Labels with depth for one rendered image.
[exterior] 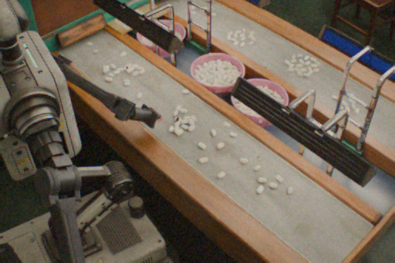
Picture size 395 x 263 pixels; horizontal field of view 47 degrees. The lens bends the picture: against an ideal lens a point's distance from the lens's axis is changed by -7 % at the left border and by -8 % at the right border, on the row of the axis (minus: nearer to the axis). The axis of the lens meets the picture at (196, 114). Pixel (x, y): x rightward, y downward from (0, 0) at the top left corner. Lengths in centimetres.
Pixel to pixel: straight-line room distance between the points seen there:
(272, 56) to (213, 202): 100
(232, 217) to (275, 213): 17
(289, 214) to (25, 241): 114
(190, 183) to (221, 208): 17
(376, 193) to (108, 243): 117
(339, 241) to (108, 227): 99
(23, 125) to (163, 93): 115
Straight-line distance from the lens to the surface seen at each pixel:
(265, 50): 260
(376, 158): 218
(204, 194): 187
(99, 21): 271
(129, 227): 215
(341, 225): 188
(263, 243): 176
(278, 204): 189
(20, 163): 147
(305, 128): 167
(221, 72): 242
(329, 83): 245
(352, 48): 212
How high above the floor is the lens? 226
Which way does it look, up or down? 44 degrees down
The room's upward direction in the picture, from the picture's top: 1 degrees counter-clockwise
